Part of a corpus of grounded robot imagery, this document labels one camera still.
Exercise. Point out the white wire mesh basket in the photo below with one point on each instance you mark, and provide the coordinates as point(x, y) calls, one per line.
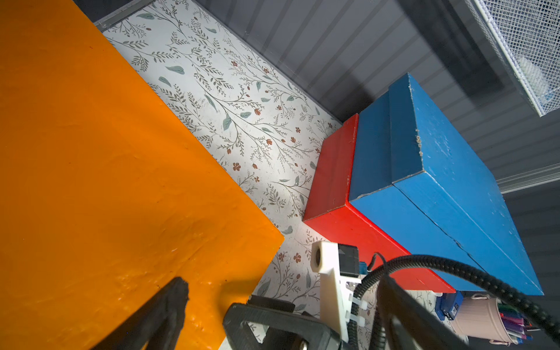
point(525, 37)

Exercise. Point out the red shoebox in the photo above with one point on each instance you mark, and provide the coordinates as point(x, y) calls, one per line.
point(341, 205)

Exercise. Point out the orange shoebox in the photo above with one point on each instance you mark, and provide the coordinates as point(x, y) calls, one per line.
point(106, 196)

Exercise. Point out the floral patterned table mat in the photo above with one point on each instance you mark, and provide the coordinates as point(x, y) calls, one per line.
point(263, 130)

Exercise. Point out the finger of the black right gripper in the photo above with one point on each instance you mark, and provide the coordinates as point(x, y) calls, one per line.
point(267, 323)

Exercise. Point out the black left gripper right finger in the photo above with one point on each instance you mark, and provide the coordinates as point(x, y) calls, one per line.
point(402, 323)

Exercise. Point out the blue shoebox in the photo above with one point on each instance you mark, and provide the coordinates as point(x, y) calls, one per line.
point(417, 179)

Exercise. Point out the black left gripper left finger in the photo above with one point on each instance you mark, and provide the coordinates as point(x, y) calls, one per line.
point(156, 325)

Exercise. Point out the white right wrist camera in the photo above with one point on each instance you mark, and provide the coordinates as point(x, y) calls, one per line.
point(338, 267)

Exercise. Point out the blue stapler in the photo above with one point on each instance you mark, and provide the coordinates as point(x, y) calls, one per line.
point(447, 305)

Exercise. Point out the pink pen cup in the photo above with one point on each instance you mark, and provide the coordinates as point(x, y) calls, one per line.
point(489, 318)

